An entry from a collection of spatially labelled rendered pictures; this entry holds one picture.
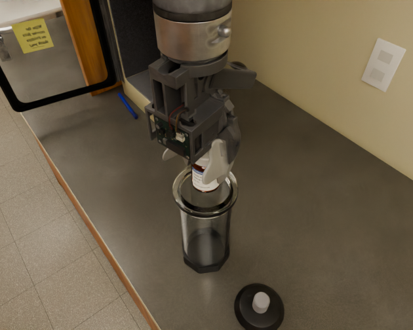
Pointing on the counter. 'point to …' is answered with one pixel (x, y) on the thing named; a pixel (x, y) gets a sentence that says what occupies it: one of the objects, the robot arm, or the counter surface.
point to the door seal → (63, 95)
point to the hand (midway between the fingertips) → (206, 165)
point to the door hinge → (112, 39)
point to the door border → (71, 90)
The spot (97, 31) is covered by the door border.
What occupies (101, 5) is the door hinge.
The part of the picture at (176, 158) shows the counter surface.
